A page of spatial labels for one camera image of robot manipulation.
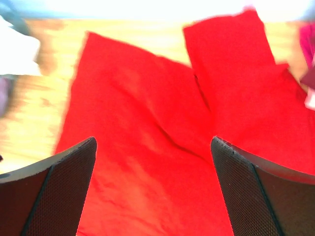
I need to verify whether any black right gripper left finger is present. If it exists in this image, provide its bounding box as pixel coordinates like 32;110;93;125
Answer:
21;136;98;236

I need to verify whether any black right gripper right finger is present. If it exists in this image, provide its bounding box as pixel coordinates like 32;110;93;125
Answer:
210;136;284;236

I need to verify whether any light pink folded t-shirt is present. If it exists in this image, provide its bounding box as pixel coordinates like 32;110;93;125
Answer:
304;88;315;111

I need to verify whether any dark red folded t-shirt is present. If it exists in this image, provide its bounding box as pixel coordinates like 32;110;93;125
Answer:
300;58;315;89

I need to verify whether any white crumpled t-shirt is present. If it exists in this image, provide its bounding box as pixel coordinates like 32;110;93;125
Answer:
0;18;41;76

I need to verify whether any magenta folded t-shirt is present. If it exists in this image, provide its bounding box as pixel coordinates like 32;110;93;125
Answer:
299;22;315;70

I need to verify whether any grey laundry basket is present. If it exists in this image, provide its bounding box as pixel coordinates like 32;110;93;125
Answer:
0;0;30;36

